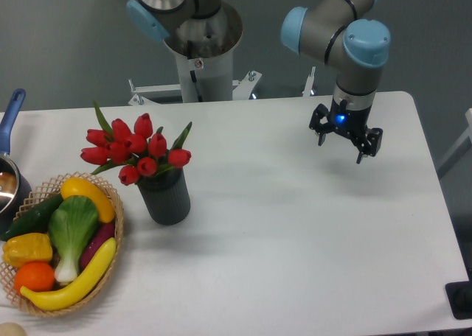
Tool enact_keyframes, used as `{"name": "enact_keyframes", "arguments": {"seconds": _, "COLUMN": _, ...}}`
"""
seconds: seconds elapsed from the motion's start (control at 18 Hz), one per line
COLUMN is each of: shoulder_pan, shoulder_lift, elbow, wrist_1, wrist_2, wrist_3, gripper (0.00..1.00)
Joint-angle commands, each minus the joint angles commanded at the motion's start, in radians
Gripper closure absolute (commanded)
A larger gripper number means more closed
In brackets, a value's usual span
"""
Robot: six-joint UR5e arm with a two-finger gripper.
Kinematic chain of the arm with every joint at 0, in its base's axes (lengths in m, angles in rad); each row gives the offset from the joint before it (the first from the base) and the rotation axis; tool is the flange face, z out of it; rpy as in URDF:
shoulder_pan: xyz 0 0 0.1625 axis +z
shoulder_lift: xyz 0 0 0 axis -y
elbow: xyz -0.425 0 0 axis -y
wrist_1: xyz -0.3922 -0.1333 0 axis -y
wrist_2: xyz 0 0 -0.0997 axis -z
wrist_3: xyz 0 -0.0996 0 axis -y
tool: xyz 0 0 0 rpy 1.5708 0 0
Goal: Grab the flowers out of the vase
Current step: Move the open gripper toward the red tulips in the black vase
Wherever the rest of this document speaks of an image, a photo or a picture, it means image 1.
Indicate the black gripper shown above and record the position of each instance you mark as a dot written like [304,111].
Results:
[351,124]

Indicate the red tulip bouquet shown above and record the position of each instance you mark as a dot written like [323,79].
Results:
[141,152]

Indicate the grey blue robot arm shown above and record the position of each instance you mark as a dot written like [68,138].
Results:
[334,33]

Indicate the dark grey ribbed vase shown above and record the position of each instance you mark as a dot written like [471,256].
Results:
[167,199]

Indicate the black device table edge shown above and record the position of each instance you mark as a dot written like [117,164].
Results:
[459,298]

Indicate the purple eggplant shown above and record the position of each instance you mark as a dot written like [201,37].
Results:
[104,233]

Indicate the green bok choy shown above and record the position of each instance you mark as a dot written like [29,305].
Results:
[71,227]

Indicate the woven wicker basket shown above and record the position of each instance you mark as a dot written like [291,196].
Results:
[47,189]

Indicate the dark green cucumber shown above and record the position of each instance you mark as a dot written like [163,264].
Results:
[34,220]

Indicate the yellow banana lower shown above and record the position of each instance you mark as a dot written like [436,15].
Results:
[77,290]

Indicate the orange fruit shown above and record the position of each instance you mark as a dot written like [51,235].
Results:
[36,276]

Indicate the yellow bell pepper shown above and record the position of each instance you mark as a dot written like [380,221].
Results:
[26,248]

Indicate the white frame right edge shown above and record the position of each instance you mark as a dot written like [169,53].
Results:
[457,150]

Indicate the blue handled saucepan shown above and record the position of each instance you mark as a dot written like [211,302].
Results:
[14,187]

